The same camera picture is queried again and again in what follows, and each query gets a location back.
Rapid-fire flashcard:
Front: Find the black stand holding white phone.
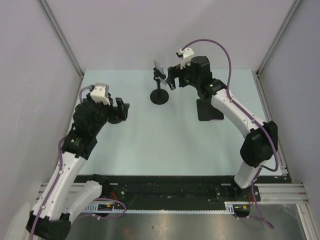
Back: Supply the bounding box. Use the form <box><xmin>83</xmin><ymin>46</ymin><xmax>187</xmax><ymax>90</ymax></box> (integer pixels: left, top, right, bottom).
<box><xmin>150</xmin><ymin>75</ymin><xmax>169</xmax><ymax>105</ymax></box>

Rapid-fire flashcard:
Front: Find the white slotted cable duct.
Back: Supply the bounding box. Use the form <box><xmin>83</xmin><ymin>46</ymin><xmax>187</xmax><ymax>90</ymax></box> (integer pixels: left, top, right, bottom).
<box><xmin>81</xmin><ymin>201</ymin><xmax>251</xmax><ymax>215</ymax></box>

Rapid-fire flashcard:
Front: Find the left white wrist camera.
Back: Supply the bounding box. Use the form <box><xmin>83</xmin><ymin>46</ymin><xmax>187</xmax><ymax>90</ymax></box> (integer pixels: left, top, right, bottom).
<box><xmin>90</xmin><ymin>83</ymin><xmax>111</xmax><ymax>106</ymax></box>

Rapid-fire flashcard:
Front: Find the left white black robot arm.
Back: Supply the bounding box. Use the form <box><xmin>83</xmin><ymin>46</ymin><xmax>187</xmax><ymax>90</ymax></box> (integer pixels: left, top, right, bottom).
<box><xmin>26</xmin><ymin>96</ymin><xmax>130</xmax><ymax>240</ymax></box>

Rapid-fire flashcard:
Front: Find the aluminium frame post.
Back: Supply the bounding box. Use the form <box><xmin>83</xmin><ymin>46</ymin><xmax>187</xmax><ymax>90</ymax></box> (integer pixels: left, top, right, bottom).
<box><xmin>37</xmin><ymin>0</ymin><xmax>84</xmax><ymax>79</ymax></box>
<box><xmin>255</xmin><ymin>0</ymin><xmax>304</xmax><ymax>77</ymax></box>

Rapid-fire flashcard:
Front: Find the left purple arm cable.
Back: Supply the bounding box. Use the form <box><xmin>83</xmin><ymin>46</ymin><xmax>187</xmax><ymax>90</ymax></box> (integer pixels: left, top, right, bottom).
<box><xmin>29</xmin><ymin>84</ymin><xmax>127</xmax><ymax>240</ymax></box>

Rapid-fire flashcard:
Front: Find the right aluminium frame post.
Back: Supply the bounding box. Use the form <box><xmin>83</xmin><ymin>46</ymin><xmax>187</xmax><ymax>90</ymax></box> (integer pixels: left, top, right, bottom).
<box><xmin>255</xmin><ymin>0</ymin><xmax>304</xmax><ymax>77</ymax></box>

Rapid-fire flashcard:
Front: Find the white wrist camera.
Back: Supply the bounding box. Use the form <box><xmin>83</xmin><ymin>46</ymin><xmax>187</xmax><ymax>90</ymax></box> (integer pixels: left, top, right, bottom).
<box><xmin>90</xmin><ymin>83</ymin><xmax>111</xmax><ymax>106</ymax></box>
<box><xmin>176</xmin><ymin>47</ymin><xmax>195</xmax><ymax>69</ymax></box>

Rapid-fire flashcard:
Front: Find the black stand holding purple phone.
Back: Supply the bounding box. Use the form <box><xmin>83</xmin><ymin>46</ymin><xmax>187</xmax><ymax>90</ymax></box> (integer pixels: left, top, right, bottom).
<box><xmin>107</xmin><ymin>118</ymin><xmax>123</xmax><ymax>125</ymax></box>

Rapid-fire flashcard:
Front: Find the purple phone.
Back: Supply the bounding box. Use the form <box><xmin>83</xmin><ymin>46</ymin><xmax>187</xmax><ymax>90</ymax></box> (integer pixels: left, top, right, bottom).
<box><xmin>211</xmin><ymin>109</ymin><xmax>224</xmax><ymax>121</ymax></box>

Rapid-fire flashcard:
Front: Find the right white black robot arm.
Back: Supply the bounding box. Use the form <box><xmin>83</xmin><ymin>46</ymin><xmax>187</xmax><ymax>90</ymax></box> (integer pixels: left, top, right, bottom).
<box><xmin>166</xmin><ymin>56</ymin><xmax>278</xmax><ymax>201</ymax></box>

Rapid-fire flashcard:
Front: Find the white silver phone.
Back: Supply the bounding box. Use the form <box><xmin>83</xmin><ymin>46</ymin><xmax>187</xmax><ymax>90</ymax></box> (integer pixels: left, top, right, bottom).
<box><xmin>153</xmin><ymin>60</ymin><xmax>167</xmax><ymax>86</ymax></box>

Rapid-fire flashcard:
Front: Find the black phone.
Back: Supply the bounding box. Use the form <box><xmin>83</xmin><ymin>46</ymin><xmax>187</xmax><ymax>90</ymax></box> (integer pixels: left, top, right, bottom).
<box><xmin>196</xmin><ymin>99</ymin><xmax>214</xmax><ymax>122</ymax></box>

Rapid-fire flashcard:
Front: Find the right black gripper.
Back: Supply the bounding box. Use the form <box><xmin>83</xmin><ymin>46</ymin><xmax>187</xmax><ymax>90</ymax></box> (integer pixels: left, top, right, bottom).
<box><xmin>166</xmin><ymin>61</ymin><xmax>200</xmax><ymax>91</ymax></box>

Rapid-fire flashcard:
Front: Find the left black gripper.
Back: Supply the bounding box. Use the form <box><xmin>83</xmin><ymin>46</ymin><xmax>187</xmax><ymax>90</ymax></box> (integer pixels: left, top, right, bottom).
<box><xmin>87</xmin><ymin>93</ymin><xmax>129</xmax><ymax>136</ymax></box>

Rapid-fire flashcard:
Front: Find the left aluminium frame post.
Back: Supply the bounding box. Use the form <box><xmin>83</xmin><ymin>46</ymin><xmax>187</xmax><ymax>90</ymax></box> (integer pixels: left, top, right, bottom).
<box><xmin>37</xmin><ymin>0</ymin><xmax>84</xmax><ymax>79</ymax></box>

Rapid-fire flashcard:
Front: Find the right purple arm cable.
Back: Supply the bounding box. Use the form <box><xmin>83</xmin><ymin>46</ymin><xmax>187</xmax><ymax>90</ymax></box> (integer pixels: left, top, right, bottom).
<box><xmin>181</xmin><ymin>39</ymin><xmax>280</xmax><ymax>230</ymax></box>

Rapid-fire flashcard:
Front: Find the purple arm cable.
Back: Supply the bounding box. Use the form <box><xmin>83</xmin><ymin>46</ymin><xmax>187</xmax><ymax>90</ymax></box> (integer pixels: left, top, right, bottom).
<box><xmin>29</xmin><ymin>84</ymin><xmax>127</xmax><ymax>240</ymax></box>
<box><xmin>181</xmin><ymin>39</ymin><xmax>280</xmax><ymax>230</ymax></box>

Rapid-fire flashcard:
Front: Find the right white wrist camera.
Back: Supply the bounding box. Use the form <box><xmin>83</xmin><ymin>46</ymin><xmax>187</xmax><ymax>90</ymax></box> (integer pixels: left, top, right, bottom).
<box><xmin>176</xmin><ymin>47</ymin><xmax>195</xmax><ymax>69</ymax></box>

